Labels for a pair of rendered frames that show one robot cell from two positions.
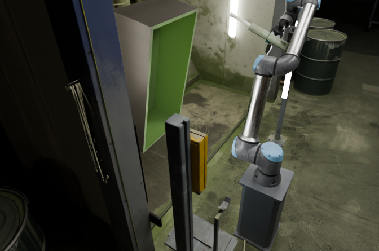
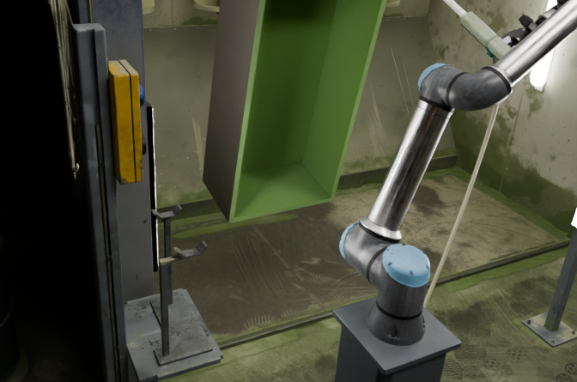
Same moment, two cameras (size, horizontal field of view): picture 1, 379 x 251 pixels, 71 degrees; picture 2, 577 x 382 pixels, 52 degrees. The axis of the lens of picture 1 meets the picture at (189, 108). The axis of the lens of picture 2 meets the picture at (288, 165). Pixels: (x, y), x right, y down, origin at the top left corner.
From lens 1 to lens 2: 94 cm
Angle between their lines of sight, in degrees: 24
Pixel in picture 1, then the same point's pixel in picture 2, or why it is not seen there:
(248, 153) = (361, 253)
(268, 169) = (385, 297)
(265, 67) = (434, 87)
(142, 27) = not seen: outside the picture
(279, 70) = (456, 94)
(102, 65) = not seen: outside the picture
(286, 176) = (436, 340)
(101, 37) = not seen: outside the picture
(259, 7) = not seen: outside the picture
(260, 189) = (361, 336)
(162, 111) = (311, 175)
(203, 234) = (175, 324)
